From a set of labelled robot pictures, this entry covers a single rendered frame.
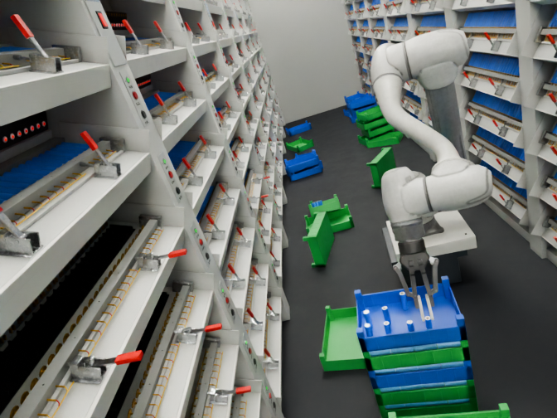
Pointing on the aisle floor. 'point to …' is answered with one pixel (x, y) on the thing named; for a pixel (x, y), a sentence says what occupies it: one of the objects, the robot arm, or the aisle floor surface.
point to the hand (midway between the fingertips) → (425, 307)
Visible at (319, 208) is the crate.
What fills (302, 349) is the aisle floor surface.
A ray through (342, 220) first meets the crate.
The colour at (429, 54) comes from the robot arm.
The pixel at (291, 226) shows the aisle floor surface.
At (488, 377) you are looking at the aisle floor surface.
